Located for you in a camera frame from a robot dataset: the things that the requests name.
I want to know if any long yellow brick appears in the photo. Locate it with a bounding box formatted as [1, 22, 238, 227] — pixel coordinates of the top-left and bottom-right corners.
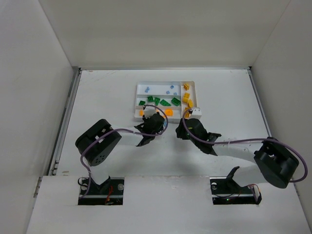
[184, 107, 190, 119]

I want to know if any green plate brick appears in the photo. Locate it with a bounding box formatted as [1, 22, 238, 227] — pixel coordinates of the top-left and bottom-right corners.
[160, 99, 171, 106]

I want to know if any green two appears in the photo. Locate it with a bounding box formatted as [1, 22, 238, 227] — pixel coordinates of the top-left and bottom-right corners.
[154, 97, 160, 106]

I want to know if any green square brick hollow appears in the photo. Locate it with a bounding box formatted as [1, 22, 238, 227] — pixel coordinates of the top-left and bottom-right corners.
[139, 100, 146, 106]

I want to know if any small yellow square brick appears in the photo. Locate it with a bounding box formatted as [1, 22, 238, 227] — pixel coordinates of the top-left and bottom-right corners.
[183, 83, 190, 91]

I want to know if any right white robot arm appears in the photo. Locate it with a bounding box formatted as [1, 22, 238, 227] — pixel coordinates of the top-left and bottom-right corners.
[175, 118, 299, 189]

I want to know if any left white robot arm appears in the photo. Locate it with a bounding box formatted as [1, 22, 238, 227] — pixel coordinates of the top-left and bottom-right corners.
[75, 112, 168, 189]

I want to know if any white divided sorting tray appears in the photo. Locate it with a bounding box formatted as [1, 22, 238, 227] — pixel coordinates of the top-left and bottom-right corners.
[134, 81, 198, 123]

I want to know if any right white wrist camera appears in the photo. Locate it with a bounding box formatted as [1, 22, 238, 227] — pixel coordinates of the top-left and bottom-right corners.
[189, 107, 202, 119]

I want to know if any orange ring lego piece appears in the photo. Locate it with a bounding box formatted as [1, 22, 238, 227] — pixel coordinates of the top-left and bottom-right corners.
[165, 109, 173, 117]

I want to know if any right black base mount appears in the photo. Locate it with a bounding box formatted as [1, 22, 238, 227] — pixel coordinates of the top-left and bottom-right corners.
[210, 166, 262, 205]

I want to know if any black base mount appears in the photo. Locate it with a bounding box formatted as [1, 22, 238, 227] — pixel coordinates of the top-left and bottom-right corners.
[78, 177, 125, 206]
[210, 166, 262, 205]

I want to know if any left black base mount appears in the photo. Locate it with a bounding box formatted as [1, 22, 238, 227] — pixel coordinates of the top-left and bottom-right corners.
[78, 177, 125, 206]

